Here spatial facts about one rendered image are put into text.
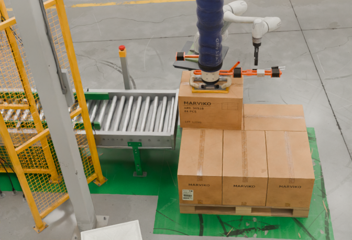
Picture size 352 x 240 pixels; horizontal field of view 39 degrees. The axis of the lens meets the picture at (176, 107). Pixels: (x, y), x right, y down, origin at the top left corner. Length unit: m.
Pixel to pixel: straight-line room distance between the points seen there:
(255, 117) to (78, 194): 1.88
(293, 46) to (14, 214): 4.18
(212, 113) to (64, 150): 1.50
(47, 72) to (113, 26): 4.18
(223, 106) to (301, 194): 1.06
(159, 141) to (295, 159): 1.28
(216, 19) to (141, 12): 3.77
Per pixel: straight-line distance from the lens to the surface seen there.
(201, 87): 4.62
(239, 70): 4.64
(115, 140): 4.85
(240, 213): 4.80
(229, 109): 4.65
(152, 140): 4.79
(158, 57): 6.79
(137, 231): 3.49
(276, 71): 4.65
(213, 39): 4.33
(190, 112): 4.71
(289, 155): 4.63
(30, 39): 3.36
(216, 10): 4.17
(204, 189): 4.55
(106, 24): 7.67
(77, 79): 4.31
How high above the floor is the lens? 3.83
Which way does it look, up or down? 40 degrees down
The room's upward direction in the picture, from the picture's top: 4 degrees counter-clockwise
